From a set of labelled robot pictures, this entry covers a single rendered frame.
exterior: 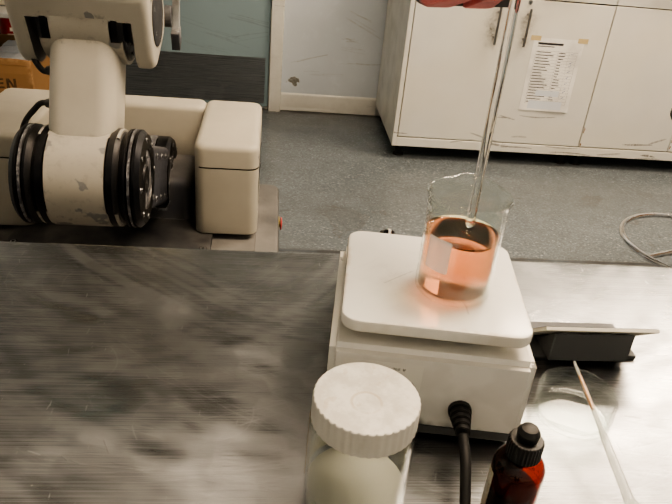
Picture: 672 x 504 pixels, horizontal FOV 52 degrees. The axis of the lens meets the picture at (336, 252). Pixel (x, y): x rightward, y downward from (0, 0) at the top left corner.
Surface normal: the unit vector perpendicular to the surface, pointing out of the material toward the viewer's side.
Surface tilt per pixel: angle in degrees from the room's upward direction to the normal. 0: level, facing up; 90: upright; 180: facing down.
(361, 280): 0
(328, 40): 90
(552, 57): 90
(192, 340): 0
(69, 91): 64
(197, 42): 90
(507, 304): 0
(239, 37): 90
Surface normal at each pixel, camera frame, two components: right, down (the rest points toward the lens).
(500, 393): -0.07, 0.49
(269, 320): 0.08, -0.87
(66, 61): 0.10, 0.07
